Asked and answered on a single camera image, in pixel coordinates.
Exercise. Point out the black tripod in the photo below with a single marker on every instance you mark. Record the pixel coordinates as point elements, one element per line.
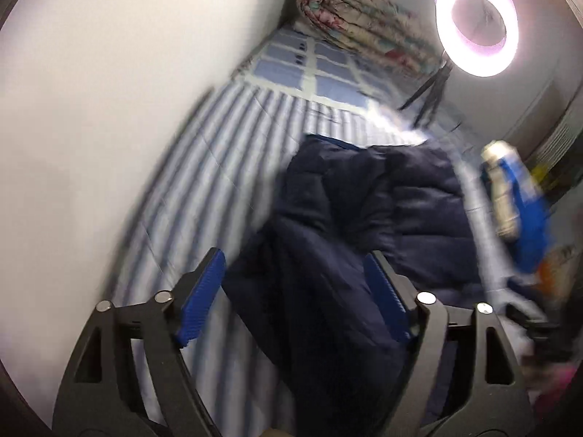
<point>436,83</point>

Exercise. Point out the striped bed sheet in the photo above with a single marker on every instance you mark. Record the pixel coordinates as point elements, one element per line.
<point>205,168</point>

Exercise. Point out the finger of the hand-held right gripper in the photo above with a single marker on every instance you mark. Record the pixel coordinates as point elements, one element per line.
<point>524,321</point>

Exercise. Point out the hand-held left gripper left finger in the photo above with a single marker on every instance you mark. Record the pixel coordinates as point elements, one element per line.
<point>202,296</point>

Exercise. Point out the folded floral quilt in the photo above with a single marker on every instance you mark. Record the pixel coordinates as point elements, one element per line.
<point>364,22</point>

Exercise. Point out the blue checked pillow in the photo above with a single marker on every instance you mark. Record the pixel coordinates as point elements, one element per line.
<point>328,73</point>

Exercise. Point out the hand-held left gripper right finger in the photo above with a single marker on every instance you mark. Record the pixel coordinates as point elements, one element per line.
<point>385,296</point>

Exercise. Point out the navy puffer jacket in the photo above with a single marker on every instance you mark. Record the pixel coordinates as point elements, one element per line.
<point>328,236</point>

